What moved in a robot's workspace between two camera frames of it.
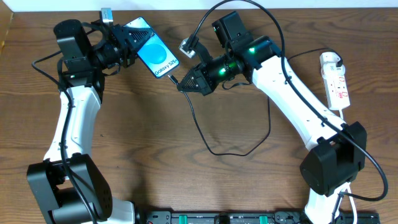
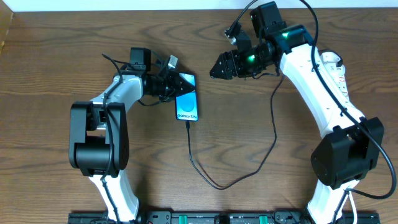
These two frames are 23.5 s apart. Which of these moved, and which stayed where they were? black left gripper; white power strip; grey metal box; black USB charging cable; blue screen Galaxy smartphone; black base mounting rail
Moved: blue screen Galaxy smartphone; grey metal box; black USB charging cable; black left gripper
Stayed: white power strip; black base mounting rail
